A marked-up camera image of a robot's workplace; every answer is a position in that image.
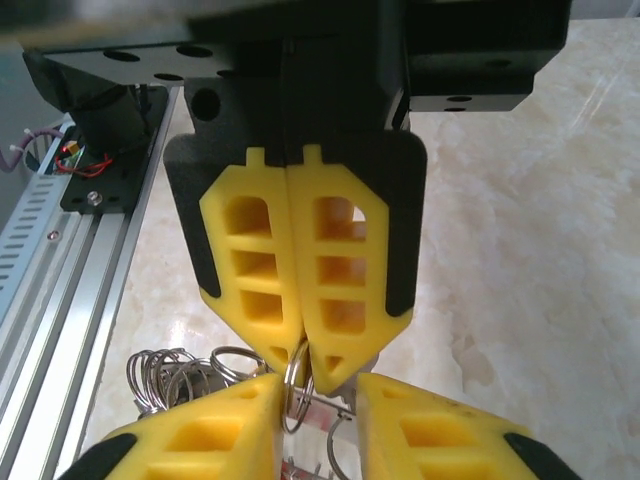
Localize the clear red key tag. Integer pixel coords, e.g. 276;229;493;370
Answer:
299;392;359;436

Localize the metal keyring bunch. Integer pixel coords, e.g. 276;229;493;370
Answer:
127;339;362;480

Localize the slotted grey cable duct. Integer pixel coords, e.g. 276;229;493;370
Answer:
0;172;62;296

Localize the aluminium mounting rail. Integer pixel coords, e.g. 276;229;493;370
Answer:
0;87;180;480

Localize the red wire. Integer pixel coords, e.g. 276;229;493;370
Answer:
54;144;114;179

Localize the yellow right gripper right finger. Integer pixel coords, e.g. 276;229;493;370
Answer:
355;372;572;480

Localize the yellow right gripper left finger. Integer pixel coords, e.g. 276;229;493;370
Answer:
69;373;285;480

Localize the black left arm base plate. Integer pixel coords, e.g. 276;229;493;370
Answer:
59;87;172;216

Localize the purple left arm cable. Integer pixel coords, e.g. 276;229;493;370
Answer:
0;127;64;174

